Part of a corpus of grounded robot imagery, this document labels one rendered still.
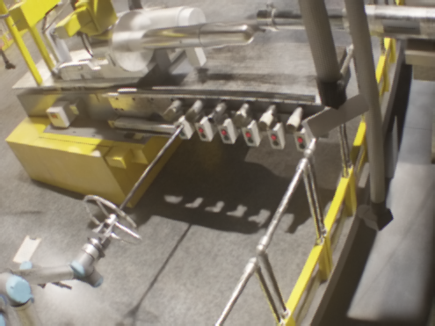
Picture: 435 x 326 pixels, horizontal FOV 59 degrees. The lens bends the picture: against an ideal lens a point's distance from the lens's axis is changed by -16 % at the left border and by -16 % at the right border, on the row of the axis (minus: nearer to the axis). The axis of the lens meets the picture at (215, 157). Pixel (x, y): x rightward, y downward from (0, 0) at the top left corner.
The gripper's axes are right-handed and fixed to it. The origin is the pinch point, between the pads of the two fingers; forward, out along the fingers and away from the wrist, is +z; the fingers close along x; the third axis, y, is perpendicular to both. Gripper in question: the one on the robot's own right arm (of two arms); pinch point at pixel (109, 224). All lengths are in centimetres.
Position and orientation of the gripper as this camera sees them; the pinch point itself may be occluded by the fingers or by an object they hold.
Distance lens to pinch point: 235.7
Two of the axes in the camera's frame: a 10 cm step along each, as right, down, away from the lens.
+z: 4.5, -6.8, 5.8
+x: -8.4, -1.1, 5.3
